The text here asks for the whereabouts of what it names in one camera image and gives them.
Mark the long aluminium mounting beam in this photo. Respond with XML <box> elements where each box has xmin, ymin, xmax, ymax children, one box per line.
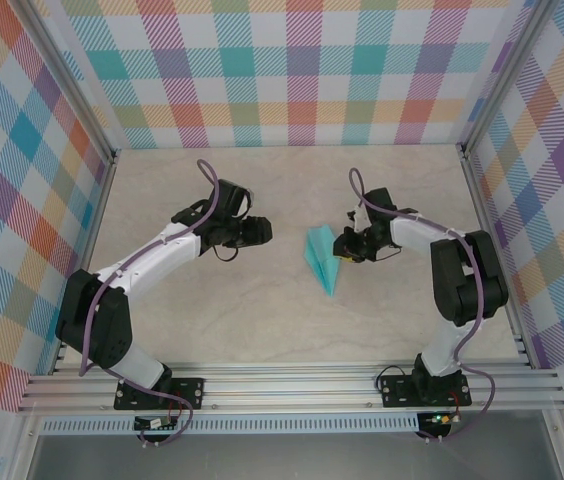
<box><xmin>16</xmin><ymin>363</ymin><xmax>564</xmax><ymax>414</ymax></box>

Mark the aluminium side rail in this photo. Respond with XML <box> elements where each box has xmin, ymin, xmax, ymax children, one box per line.
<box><xmin>456</xmin><ymin>143</ymin><xmax>536</xmax><ymax>371</ymax></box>
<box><xmin>49</xmin><ymin>149</ymin><xmax>121</xmax><ymax>376</ymax></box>

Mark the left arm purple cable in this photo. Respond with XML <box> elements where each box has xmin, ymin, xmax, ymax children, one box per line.
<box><xmin>79</xmin><ymin>158</ymin><xmax>223</xmax><ymax>449</ymax></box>

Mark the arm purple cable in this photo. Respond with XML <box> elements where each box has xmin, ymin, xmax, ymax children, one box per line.
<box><xmin>79</xmin><ymin>158</ymin><xmax>223</xmax><ymax>449</ymax></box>
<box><xmin>349</xmin><ymin>168</ymin><xmax>495</xmax><ymax>446</ymax></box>

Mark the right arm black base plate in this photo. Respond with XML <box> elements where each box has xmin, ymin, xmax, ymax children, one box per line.
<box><xmin>380</xmin><ymin>374</ymin><xmax>473</xmax><ymax>409</ymax></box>

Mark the teal paper sheet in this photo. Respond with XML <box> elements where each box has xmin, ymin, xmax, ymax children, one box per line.
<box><xmin>303</xmin><ymin>224</ymin><xmax>343</xmax><ymax>299</ymax></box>

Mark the aluminium frame post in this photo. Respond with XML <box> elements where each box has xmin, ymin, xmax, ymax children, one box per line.
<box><xmin>456</xmin><ymin>0</ymin><xmax>556</xmax><ymax>161</ymax></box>
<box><xmin>11</xmin><ymin>0</ymin><xmax>123</xmax><ymax>166</ymax></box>

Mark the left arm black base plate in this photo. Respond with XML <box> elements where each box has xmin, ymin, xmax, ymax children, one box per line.
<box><xmin>113</xmin><ymin>375</ymin><xmax>207</xmax><ymax>411</ymax></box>

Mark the thin black base cable loop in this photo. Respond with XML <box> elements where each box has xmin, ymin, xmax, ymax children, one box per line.
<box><xmin>375</xmin><ymin>365</ymin><xmax>406</xmax><ymax>397</ymax></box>

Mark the aluminium frame leg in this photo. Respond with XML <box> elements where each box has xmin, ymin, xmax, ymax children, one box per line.
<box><xmin>544</xmin><ymin>407</ymin><xmax>564</xmax><ymax>480</ymax></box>
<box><xmin>9</xmin><ymin>413</ymin><xmax>43</xmax><ymax>480</ymax></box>

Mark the small black circuit board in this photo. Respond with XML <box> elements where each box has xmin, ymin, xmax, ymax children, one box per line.
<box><xmin>133</xmin><ymin>417</ymin><xmax>178</xmax><ymax>432</ymax></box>

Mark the perforated grey cable tray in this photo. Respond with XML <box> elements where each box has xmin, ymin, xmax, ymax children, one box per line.
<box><xmin>39</xmin><ymin>413</ymin><xmax>421</xmax><ymax>435</ymax></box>

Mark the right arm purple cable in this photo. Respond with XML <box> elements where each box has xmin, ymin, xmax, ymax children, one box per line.
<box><xmin>349</xmin><ymin>168</ymin><xmax>495</xmax><ymax>446</ymax></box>

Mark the circuit board with green light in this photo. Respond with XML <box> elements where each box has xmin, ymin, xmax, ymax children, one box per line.
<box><xmin>424</xmin><ymin>412</ymin><xmax>463</xmax><ymax>427</ymax></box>

